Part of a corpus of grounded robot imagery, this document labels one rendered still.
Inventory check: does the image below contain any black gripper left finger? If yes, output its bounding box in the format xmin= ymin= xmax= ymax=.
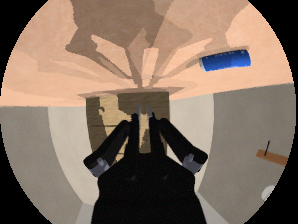
xmin=83 ymin=105 xmax=141 ymax=182

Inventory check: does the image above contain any blue aa battery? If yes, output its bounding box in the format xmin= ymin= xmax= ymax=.
xmin=199 ymin=49 xmax=251 ymax=72

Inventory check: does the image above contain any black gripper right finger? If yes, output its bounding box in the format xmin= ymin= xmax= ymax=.
xmin=147 ymin=104 xmax=208 ymax=181

